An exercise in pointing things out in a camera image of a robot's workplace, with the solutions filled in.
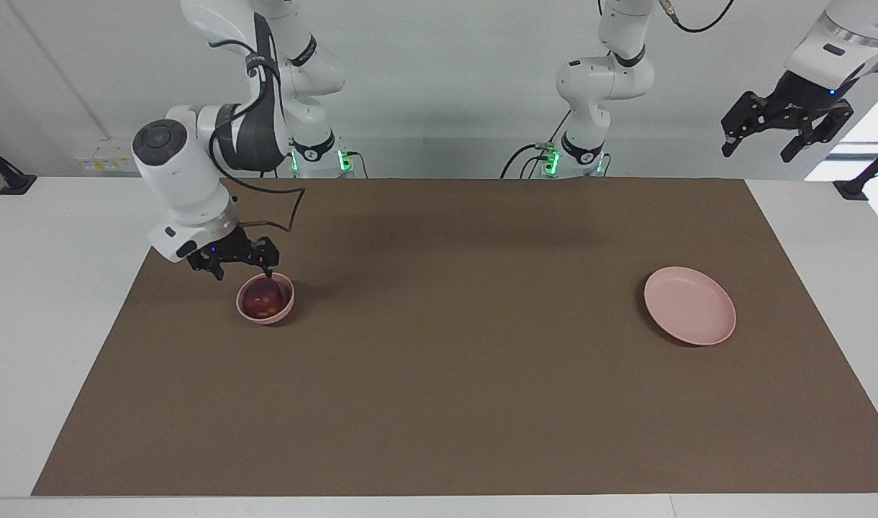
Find brown table mat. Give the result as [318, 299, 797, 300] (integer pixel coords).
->
[32, 178, 878, 497]

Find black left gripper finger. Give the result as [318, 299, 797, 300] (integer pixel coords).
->
[781, 101, 854, 163]
[722, 92, 771, 157]

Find black camera stand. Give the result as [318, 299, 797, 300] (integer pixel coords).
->
[833, 140, 878, 201]
[0, 137, 37, 196]

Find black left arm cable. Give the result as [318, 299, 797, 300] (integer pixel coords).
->
[658, 0, 736, 34]

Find dark red apple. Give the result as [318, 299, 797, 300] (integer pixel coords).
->
[242, 281, 287, 319]

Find pink bowl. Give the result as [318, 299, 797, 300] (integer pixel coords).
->
[236, 272, 295, 325]

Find white wall socket box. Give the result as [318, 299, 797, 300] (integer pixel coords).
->
[74, 138, 152, 172]

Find black base cables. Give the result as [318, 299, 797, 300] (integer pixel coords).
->
[500, 108, 573, 180]

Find pink plate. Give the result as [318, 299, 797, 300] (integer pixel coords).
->
[643, 266, 737, 346]

